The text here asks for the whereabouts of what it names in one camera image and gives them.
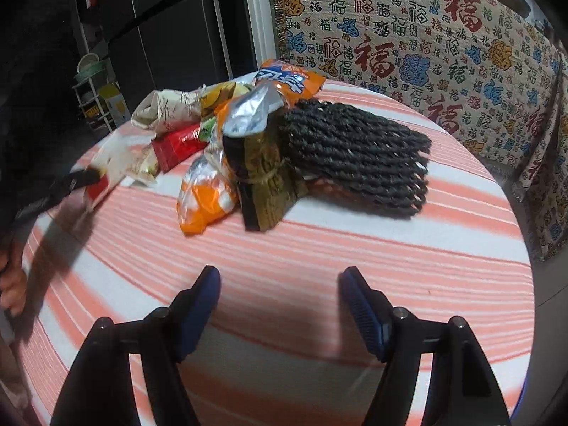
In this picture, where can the green snack packet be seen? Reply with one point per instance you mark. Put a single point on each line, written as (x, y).
(207, 131)

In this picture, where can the white printed paper bag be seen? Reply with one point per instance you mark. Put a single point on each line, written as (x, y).
(162, 107)

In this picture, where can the orange snack bag silver lining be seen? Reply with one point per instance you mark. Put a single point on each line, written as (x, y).
(204, 208)

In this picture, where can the white red snack wrapper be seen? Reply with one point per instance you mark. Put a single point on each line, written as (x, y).
(108, 159)

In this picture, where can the beige snack packet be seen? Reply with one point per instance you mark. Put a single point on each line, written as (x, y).
(143, 167)

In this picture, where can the green plastic basin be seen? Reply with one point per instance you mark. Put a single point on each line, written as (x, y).
(91, 69)

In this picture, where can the red snack packet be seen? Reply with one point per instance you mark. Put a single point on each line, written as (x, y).
(177, 150)

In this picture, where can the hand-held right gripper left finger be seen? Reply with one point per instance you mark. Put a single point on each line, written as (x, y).
(202, 306)

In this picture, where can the white storage rack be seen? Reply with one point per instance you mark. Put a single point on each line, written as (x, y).
(91, 106)

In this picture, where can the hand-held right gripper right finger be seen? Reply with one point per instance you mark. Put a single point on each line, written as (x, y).
(361, 315)

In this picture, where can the white door frame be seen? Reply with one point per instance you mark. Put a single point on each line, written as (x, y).
(257, 17)

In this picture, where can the printed blanket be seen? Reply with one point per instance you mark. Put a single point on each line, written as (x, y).
(399, 31)

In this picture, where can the yellow cardboard box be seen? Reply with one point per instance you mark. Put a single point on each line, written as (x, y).
(116, 105)

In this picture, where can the dark refrigerator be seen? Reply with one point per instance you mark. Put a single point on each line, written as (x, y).
(168, 31)

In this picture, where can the dark gold patterned packet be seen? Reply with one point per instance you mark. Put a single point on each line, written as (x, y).
(262, 186)

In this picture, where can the white yellow chip bag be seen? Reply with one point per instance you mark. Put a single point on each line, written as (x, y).
(222, 94)

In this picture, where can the person's left hand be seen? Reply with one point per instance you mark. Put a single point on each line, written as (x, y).
(11, 284)

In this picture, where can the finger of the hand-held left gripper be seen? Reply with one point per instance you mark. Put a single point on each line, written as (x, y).
(73, 182)

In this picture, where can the orange snack bag blue label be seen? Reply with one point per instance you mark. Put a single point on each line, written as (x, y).
(290, 83)

